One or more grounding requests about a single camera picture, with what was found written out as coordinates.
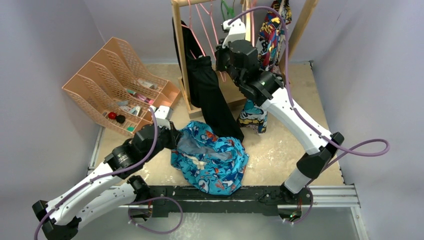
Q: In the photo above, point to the peach plastic file organizer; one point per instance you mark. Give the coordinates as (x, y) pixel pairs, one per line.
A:
(115, 89)

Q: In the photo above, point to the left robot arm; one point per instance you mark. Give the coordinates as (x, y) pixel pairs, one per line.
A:
(111, 184)

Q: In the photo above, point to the green hanger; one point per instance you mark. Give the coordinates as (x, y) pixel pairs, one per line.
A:
(227, 12)

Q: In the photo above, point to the blue shark print shorts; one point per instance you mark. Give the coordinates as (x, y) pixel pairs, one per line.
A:
(212, 164)

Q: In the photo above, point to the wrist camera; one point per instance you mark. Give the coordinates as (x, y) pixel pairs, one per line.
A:
(235, 29)
(162, 115)

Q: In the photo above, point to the black shorts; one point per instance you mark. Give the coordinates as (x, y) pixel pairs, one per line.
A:
(206, 94)

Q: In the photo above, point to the pink hanger with black shorts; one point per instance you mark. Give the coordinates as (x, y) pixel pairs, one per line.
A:
(194, 45)

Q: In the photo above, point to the wooden clothes rack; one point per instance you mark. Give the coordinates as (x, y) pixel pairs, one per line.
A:
(231, 94)

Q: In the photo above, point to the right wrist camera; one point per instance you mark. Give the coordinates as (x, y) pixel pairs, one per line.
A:
(235, 29)

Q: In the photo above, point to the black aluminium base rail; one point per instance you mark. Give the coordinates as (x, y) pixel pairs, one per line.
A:
(261, 199)

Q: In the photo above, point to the pink wire hanger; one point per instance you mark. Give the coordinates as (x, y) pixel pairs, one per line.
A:
(205, 14)

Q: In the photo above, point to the colourful comic print shorts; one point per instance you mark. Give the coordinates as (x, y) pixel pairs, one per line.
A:
(269, 41)

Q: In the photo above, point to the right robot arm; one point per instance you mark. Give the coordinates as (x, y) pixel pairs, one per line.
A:
(267, 90)

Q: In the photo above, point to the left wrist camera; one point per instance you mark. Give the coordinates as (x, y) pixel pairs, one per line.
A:
(162, 115)

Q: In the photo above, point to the pink plastic hanger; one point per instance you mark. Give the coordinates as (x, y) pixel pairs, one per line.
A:
(252, 4)

